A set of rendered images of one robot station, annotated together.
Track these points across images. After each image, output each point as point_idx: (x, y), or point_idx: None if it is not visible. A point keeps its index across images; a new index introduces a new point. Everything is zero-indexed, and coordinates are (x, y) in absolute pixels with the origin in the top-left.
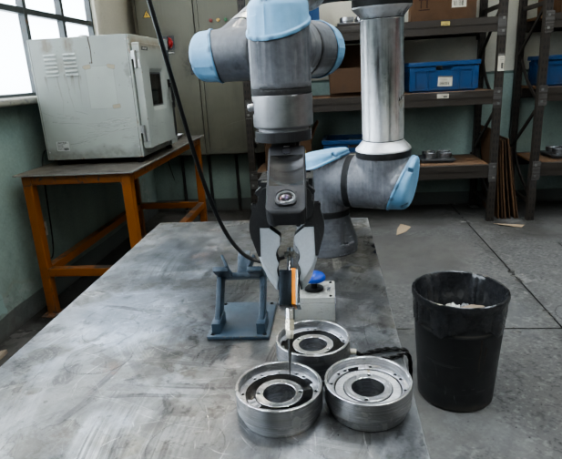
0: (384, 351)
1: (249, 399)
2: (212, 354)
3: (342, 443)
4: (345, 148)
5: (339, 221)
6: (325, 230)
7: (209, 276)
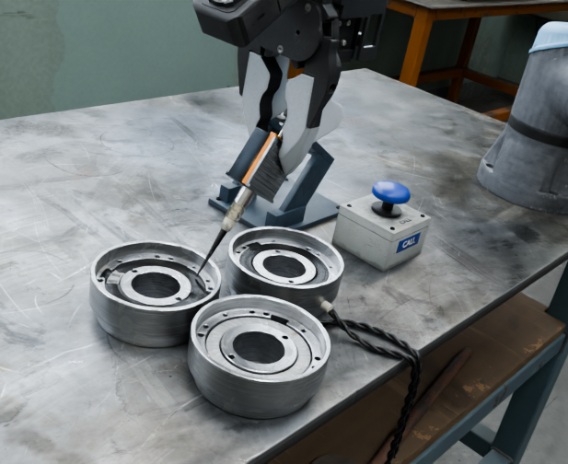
0: (386, 340)
1: (117, 270)
2: (189, 218)
3: (158, 388)
4: None
5: (556, 153)
6: (526, 157)
7: (322, 145)
